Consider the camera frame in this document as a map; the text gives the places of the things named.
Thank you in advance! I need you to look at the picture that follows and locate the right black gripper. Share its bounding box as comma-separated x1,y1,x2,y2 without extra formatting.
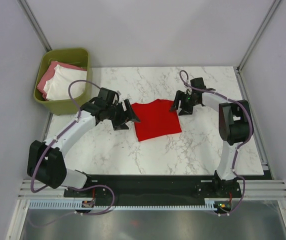
169,90,199,116

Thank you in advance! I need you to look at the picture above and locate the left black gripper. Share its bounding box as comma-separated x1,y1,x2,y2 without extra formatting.
106,99,141,131

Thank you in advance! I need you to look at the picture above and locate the red t shirt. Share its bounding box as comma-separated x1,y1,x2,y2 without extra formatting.
131,99,182,142

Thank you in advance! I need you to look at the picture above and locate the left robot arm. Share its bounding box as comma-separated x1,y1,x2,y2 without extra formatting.
27,87,140,197

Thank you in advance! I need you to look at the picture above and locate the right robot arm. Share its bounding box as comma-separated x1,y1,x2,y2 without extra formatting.
170,77,254,197

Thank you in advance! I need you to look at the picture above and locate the olive green plastic bin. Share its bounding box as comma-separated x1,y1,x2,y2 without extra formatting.
33,47,93,115

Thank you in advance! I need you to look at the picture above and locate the white folded t shirt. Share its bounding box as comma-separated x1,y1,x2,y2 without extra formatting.
43,64,87,101

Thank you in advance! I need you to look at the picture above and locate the pink folded t shirt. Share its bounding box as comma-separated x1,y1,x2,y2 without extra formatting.
36,61,87,99

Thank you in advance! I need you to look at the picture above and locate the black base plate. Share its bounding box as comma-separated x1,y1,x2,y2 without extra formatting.
64,175,242,205

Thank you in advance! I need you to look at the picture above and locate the white slotted cable duct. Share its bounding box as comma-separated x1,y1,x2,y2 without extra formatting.
28,199,217,211

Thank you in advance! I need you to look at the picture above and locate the aluminium rail profile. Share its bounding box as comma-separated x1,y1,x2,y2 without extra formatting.
17,178,286,200

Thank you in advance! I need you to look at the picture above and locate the right aluminium frame post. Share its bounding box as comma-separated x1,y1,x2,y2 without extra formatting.
234,0,283,74

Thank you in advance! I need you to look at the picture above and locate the aluminium frame post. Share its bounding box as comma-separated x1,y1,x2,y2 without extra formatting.
17,0,52,52
234,0,283,74

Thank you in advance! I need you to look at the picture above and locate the left aluminium frame post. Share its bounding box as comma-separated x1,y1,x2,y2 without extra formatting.
17,0,52,52

